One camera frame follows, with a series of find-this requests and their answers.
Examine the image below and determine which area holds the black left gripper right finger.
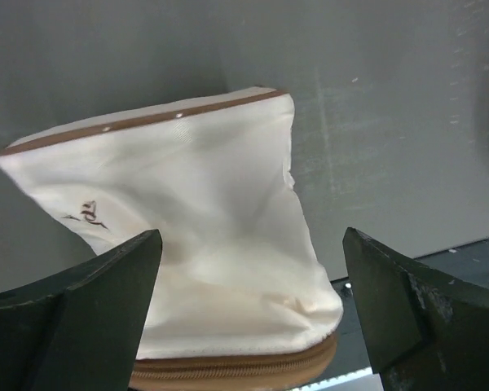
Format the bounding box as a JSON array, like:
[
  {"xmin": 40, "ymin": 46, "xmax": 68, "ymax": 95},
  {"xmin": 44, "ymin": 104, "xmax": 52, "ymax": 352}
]
[{"xmin": 342, "ymin": 227, "xmax": 489, "ymax": 390}]

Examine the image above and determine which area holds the cream bag with brown zipper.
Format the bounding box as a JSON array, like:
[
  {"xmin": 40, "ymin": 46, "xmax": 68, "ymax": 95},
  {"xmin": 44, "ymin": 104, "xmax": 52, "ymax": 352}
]
[{"xmin": 0, "ymin": 86, "xmax": 343, "ymax": 390}]

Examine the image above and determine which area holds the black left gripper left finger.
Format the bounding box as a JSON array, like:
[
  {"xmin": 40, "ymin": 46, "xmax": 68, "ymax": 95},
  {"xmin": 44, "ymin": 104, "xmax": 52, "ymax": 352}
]
[{"xmin": 0, "ymin": 230, "xmax": 162, "ymax": 390}]

